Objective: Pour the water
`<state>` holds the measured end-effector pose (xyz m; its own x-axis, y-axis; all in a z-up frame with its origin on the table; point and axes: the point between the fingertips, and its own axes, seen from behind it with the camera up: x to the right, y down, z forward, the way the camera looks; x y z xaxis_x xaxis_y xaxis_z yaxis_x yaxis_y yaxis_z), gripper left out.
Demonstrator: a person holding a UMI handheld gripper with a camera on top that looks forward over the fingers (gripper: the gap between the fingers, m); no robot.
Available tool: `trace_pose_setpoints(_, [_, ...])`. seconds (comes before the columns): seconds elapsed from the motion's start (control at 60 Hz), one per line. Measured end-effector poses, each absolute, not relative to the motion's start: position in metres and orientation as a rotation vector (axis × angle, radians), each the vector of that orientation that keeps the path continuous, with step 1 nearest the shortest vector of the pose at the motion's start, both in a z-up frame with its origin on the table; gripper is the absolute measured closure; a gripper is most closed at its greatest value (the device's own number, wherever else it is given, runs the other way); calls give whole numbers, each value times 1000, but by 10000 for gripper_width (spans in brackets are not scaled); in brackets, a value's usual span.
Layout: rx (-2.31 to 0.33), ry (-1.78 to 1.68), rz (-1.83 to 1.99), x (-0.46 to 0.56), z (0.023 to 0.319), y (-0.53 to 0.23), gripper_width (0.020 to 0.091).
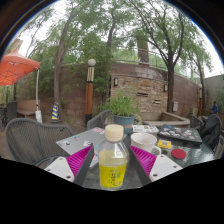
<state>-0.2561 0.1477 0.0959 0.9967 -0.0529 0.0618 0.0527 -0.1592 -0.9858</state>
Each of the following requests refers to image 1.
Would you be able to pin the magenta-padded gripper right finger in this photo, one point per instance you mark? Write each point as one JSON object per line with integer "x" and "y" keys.
{"x": 145, "y": 160}

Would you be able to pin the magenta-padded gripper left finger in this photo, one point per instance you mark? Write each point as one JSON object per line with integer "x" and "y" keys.
{"x": 80, "y": 160}

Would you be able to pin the clear bottle with yellow label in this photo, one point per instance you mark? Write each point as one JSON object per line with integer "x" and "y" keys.
{"x": 113, "y": 163}

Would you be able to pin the white mug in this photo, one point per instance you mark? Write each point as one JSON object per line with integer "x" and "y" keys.
{"x": 144, "y": 140}

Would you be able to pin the grey laptop with stickers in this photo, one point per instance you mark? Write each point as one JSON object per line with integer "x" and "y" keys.
{"x": 78, "y": 138}

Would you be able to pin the small yellow pack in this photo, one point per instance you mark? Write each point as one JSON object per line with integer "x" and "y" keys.
{"x": 164, "y": 144}

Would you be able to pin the white printed magazine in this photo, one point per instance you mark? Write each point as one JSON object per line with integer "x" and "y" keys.
{"x": 145, "y": 129}

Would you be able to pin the flat round red coaster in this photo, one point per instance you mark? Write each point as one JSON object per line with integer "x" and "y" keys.
{"x": 178, "y": 153}

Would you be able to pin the black laptop with stickers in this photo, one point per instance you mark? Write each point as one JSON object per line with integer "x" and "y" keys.
{"x": 180, "y": 133}

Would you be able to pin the blue yellow striped cone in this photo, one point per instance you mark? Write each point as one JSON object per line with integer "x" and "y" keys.
{"x": 55, "y": 113}

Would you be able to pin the green plant in teal pot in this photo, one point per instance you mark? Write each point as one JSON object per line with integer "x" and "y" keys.
{"x": 121, "y": 106}

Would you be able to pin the wooden bench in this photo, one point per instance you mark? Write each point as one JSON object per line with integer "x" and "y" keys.
{"x": 26, "y": 108}

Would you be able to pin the dark forked-trunk tree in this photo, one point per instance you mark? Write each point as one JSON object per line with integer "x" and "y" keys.
{"x": 170, "y": 86}

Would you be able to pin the dark wicker patio chair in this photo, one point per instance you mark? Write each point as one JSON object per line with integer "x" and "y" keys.
{"x": 12, "y": 111}

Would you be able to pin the slanted brown-trunk tree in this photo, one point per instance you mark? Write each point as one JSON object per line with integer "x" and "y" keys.
{"x": 58, "y": 76}

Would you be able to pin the person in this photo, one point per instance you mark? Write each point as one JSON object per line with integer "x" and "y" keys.
{"x": 214, "y": 107}

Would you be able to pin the orange canopy tent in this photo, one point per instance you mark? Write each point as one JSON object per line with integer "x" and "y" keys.
{"x": 16, "y": 68}

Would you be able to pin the brown lamp post, globe light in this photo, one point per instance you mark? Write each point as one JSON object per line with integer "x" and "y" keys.
{"x": 89, "y": 96}

